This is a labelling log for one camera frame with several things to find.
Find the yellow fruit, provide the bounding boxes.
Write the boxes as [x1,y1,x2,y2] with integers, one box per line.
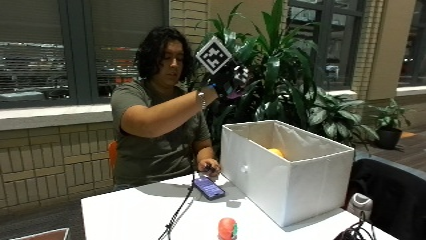
[267,147,287,159]

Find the white fabric storage box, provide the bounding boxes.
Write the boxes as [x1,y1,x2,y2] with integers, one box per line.
[220,119,357,228]

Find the red strawberry toy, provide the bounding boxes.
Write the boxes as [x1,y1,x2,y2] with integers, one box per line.
[217,217,239,240]

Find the black plant pot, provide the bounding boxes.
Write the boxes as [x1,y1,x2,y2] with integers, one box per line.
[377,127,404,150]

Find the white grey device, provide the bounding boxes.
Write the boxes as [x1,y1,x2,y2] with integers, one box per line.
[346,192,374,221]

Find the tall green leafy plant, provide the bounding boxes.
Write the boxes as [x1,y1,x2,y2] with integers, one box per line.
[188,0,321,148]

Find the bundle of black cables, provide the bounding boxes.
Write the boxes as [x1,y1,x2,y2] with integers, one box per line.
[333,211,378,240]

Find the orange chair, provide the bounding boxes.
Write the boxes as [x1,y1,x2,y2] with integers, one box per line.
[107,139,120,174]

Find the smartphone with purple screen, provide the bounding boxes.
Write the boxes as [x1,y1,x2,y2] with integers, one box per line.
[192,176,227,202]

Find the white marker cube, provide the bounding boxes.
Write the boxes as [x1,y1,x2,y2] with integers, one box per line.
[195,35,252,86]

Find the dark flat board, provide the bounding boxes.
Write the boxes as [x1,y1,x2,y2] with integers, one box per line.
[10,227,72,240]

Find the grey framed window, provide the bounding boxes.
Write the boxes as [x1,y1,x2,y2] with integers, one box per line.
[397,0,426,88]
[287,0,368,92]
[0,0,171,109]

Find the black chair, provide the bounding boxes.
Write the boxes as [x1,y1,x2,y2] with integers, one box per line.
[345,157,426,240]

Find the variegated leafy plant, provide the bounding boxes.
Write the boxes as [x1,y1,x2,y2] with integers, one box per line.
[305,87,381,148]

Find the silver bracelet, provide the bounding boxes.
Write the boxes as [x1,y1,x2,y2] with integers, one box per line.
[197,90,208,110]

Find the small potted plant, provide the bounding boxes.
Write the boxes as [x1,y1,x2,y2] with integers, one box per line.
[370,97,413,132]

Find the black cable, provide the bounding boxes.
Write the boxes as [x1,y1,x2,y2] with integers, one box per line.
[157,169,199,240]

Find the the person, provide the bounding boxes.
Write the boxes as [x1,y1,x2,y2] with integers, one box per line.
[110,25,223,188]

